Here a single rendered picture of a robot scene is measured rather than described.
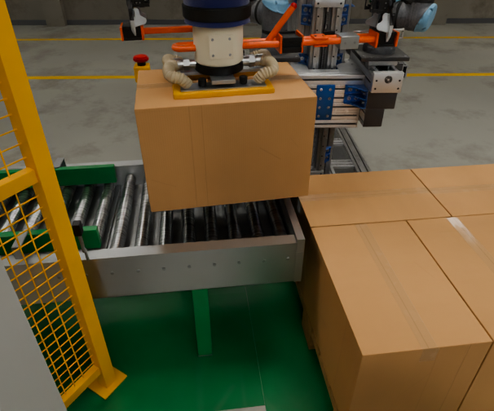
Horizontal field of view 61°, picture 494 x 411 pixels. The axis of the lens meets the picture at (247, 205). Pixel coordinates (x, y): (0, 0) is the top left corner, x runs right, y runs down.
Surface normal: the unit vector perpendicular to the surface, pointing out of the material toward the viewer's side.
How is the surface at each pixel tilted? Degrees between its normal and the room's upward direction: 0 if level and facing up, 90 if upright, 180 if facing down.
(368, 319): 0
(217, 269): 90
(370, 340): 0
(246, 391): 0
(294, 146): 91
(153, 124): 91
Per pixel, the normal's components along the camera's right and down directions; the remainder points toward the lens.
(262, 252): 0.12, 0.57
